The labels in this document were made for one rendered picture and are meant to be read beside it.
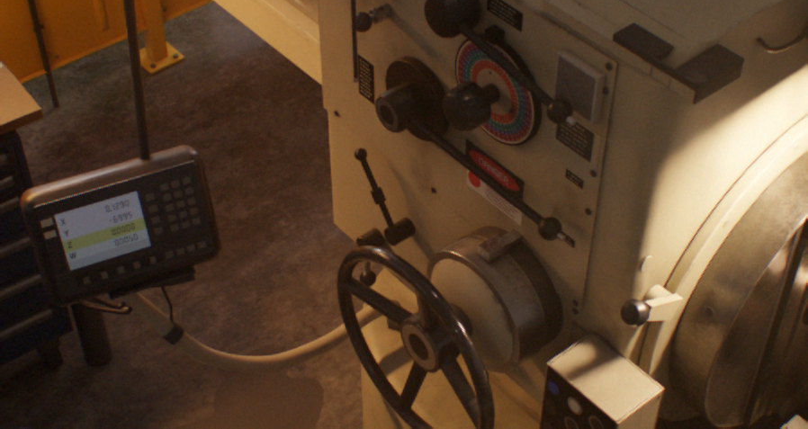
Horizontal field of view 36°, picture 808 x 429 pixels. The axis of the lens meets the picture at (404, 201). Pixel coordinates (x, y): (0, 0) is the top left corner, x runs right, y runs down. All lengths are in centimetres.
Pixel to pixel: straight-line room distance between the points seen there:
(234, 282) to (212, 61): 116
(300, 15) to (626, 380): 131
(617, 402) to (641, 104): 48
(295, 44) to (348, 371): 110
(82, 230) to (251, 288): 158
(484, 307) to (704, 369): 36
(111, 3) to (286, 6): 178
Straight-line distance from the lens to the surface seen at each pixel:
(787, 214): 195
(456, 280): 200
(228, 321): 381
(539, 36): 176
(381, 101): 201
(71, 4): 454
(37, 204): 234
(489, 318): 198
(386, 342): 293
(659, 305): 187
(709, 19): 168
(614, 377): 193
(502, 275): 197
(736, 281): 195
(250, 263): 397
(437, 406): 281
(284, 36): 300
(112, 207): 236
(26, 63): 457
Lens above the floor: 283
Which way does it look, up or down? 43 degrees down
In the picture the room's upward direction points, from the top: straight up
